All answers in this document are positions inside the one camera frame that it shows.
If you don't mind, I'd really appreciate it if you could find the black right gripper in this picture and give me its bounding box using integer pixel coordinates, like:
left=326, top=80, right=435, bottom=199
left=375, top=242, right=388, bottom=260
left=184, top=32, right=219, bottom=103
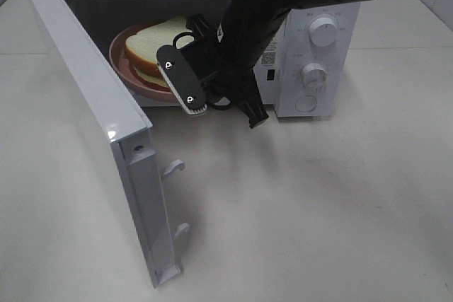
left=178, top=14, right=268, bottom=129

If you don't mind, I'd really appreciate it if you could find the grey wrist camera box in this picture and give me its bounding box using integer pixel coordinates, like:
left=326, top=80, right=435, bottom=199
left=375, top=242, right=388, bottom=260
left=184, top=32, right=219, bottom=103
left=156, top=45, right=207, bottom=116

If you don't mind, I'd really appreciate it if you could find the pink round plate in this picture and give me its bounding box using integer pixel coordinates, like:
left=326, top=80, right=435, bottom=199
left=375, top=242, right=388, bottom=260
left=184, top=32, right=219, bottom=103
left=108, top=23, right=179, bottom=108

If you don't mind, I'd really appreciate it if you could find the white bread sandwich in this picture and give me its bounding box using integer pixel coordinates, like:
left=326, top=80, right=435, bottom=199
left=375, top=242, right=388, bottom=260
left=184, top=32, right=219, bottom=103
left=125, top=16, right=190, bottom=92

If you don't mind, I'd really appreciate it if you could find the round microwave door button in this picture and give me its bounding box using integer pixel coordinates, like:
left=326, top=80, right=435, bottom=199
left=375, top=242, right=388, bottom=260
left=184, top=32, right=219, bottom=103
left=295, top=95, right=317, bottom=113

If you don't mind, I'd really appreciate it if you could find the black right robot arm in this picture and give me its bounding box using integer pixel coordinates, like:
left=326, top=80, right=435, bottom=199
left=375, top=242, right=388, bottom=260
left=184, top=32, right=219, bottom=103
left=173, top=0, right=369, bottom=127

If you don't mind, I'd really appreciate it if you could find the white microwave door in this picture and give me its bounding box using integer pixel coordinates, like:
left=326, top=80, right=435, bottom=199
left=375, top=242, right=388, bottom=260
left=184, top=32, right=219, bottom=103
left=29, top=0, right=190, bottom=287

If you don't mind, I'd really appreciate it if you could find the white upper microwave knob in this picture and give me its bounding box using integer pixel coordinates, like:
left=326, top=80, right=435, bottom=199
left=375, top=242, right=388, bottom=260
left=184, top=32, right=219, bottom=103
left=308, top=16, right=339, bottom=47

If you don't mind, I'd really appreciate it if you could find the white lower microwave knob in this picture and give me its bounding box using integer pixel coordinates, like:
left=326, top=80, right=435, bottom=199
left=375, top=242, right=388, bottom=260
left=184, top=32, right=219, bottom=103
left=300, top=62, right=328, bottom=89

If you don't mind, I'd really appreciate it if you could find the white microwave knob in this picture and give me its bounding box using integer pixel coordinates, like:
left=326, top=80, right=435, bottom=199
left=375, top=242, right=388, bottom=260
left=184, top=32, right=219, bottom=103
left=300, top=62, right=328, bottom=89
left=308, top=16, right=339, bottom=47

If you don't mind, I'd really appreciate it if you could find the white warning label sticker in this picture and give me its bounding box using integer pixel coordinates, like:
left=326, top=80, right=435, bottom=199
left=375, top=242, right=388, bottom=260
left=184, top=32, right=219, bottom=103
left=261, top=42, right=277, bottom=65

